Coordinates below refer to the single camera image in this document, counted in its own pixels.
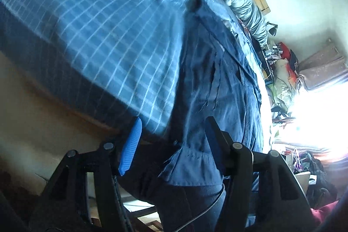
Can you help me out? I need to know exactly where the white board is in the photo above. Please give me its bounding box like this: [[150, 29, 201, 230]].
[[121, 192, 159, 215]]

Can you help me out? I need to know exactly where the brown leather sofa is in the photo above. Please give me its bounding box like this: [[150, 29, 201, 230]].
[[297, 43, 348, 92]]

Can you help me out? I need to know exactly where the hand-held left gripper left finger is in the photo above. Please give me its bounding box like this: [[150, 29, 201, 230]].
[[28, 116, 143, 232]]

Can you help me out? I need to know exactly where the pile of bags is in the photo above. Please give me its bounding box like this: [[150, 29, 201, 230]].
[[283, 148, 339, 211]]

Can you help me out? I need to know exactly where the maroon cloth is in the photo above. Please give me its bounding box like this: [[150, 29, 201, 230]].
[[310, 199, 340, 227]]

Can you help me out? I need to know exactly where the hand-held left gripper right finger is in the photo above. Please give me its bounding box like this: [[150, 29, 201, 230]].
[[205, 116, 316, 232]]

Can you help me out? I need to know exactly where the blue grid star bed sheet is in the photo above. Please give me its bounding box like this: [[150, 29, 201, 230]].
[[0, 0, 274, 145]]

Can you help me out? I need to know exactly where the white box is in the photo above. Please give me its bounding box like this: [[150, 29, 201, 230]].
[[294, 171, 312, 189]]

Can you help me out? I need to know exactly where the beige bed base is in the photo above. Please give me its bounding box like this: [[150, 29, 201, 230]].
[[0, 50, 128, 175]]

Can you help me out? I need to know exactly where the pile of pale bedding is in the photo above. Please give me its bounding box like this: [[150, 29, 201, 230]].
[[268, 57, 299, 126]]

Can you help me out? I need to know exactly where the black desk lamp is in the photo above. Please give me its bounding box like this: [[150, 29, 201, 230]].
[[265, 21, 279, 37]]

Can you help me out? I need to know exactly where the red and black bag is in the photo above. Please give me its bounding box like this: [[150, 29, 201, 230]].
[[276, 42, 299, 65]]

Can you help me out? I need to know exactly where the navy blue garment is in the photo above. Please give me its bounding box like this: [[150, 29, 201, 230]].
[[117, 0, 264, 232]]

